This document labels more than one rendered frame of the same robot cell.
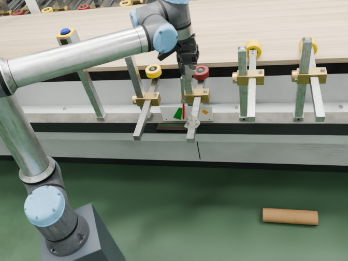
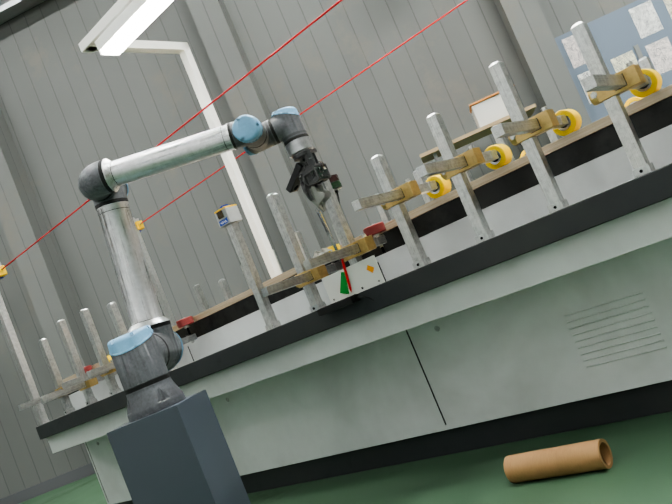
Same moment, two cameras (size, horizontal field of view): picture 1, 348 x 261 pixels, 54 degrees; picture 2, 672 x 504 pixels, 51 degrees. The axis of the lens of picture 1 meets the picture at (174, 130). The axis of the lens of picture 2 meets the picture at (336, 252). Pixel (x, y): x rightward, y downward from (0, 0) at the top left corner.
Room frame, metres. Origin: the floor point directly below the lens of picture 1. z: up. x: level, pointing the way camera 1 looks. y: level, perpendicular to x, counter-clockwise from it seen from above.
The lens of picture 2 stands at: (-1.08, -0.90, 0.70)
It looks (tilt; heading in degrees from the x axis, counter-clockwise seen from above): 4 degrees up; 19
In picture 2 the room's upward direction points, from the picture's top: 23 degrees counter-clockwise
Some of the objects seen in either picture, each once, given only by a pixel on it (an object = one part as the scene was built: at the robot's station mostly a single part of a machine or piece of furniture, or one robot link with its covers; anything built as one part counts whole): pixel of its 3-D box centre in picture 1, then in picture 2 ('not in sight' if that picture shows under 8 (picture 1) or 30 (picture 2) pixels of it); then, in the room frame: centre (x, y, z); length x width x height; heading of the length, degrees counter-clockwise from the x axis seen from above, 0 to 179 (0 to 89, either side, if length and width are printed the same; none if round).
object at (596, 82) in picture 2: not in sight; (619, 81); (0.91, -1.09, 0.95); 0.50 x 0.04 x 0.04; 160
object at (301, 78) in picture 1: (308, 75); (460, 164); (1.10, -0.61, 0.95); 0.13 x 0.06 x 0.05; 70
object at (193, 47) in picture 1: (186, 48); (310, 169); (1.19, -0.12, 1.16); 0.09 x 0.08 x 0.12; 70
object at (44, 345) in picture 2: not in sight; (57, 379); (2.03, 2.00, 0.90); 0.03 x 0.03 x 0.48; 70
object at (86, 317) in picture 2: not in sight; (100, 352); (1.86, 1.53, 0.92); 0.03 x 0.03 x 0.48; 70
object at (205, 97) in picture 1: (195, 95); (356, 249); (1.27, -0.14, 0.85); 0.13 x 0.06 x 0.05; 70
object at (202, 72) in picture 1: (201, 78); (378, 238); (1.38, -0.19, 0.85); 0.08 x 0.08 x 0.11
